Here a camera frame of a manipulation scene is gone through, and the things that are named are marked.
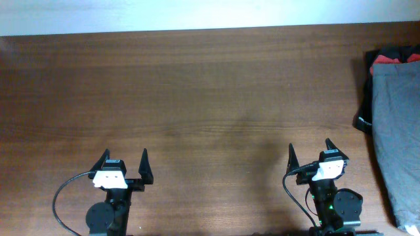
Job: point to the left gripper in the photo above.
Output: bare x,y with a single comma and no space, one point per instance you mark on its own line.
138,185

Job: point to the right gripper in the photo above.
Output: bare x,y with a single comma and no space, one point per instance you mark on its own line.
305,177

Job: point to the grey shorts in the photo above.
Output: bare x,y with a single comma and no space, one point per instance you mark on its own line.
395,118

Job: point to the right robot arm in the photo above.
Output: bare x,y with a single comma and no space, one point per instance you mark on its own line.
338,210

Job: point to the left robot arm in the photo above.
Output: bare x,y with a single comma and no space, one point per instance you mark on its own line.
110,217

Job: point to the red garment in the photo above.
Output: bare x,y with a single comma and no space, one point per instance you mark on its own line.
381,59

